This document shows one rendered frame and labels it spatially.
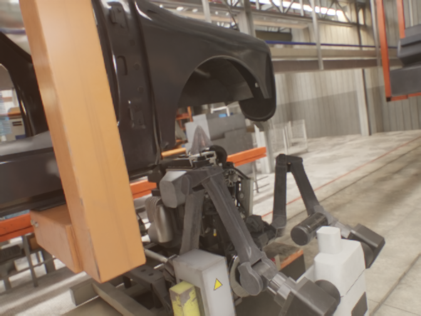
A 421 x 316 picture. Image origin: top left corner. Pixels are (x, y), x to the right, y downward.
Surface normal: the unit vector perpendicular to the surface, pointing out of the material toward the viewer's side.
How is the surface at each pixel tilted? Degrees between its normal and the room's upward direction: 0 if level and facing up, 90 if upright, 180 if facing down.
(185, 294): 90
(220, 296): 90
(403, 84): 90
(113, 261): 90
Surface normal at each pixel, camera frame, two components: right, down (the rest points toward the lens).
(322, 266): -0.67, -0.25
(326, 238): -0.67, 0.21
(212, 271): 0.66, -0.01
